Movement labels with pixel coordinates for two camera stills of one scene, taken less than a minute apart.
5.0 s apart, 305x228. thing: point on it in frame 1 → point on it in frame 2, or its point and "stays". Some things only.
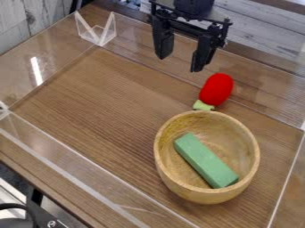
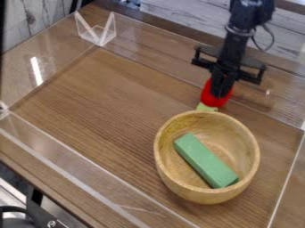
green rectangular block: x=211 y=166 stays
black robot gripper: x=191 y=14 → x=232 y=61
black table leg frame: x=38 y=216 stays
